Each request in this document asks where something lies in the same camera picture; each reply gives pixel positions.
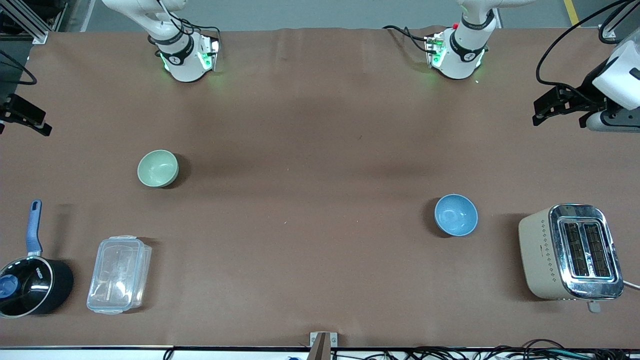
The glass lid with blue knob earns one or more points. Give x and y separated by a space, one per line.
20 287

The brown table cover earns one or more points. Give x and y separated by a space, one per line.
320 125

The green bowl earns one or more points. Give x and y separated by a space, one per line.
157 168

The blue bowl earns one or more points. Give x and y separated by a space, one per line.
456 215

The beige and chrome toaster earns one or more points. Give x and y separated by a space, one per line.
540 255

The clear plastic food container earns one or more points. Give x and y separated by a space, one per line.
117 275

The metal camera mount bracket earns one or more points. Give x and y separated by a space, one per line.
322 345

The white table corner bracket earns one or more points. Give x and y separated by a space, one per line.
607 33

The aluminium frame profile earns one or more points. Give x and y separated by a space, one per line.
30 20

